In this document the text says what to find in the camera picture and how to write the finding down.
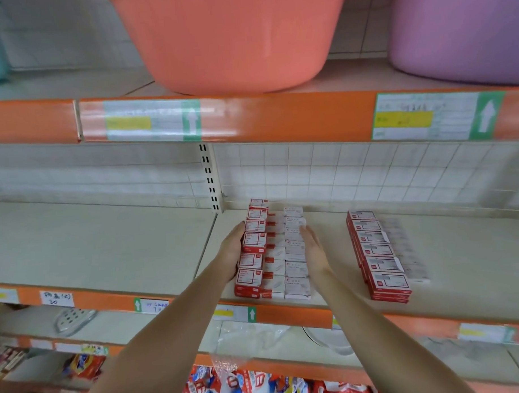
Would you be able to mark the person's left hand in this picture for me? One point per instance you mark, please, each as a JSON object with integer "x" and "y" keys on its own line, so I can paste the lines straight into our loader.
{"x": 232, "y": 253}

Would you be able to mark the person's left forearm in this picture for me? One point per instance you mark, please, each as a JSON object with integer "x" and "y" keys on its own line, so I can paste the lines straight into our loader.
{"x": 163, "y": 342}

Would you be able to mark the clear plastic bag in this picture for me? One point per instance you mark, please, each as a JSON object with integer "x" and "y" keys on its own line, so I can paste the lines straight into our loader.
{"x": 247, "y": 335}

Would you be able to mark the large label with green arrow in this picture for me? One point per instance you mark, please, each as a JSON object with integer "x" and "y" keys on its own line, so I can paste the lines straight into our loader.
{"x": 152, "y": 121}
{"x": 438, "y": 117}

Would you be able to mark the purple plastic basin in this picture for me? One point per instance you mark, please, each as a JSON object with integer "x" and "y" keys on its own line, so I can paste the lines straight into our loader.
{"x": 462, "y": 30}

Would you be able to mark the small price label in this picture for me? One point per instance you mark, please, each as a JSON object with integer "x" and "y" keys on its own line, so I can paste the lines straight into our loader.
{"x": 151, "y": 306}
{"x": 4, "y": 296}
{"x": 235, "y": 314}
{"x": 486, "y": 334}

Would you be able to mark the white handwritten label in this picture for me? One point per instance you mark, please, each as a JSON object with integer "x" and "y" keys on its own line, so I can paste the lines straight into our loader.
{"x": 57, "y": 298}

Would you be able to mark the person's right forearm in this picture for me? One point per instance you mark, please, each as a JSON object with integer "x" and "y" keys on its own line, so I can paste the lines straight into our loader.
{"x": 383, "y": 343}

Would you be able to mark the person's right hand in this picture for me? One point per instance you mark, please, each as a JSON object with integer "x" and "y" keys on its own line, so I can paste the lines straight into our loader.
{"x": 316, "y": 253}

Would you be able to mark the orange plastic basin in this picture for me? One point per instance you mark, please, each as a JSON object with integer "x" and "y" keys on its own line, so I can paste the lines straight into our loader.
{"x": 228, "y": 38}

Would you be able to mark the pile of small colourful packets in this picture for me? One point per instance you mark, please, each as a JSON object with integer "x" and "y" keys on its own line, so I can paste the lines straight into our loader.
{"x": 249, "y": 385}

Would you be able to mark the white shelf with orange edges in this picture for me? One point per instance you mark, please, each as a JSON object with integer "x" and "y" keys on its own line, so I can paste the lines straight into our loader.
{"x": 91, "y": 242}

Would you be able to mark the white perforated shelf upright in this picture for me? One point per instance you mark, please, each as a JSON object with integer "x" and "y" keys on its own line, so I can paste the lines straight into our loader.
{"x": 211, "y": 177}

